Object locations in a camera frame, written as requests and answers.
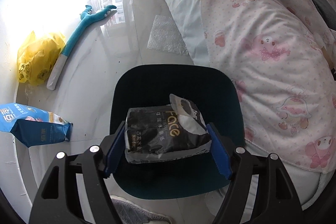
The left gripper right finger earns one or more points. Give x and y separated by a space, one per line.
276 199

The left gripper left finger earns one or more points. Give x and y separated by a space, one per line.
57 199

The black tissue pack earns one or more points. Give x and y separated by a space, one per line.
165 133

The dark teal trash bin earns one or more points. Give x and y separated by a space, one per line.
151 85

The grey floor mat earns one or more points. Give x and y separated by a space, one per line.
130 212

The blue snack bag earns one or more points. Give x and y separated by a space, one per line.
33 126

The yellow plastic bag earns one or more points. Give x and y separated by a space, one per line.
37 56

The pink patterned duvet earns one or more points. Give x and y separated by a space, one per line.
278 54

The bubble wrap sheet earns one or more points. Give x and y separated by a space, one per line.
165 36

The white mattress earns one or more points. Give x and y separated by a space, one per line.
188 18

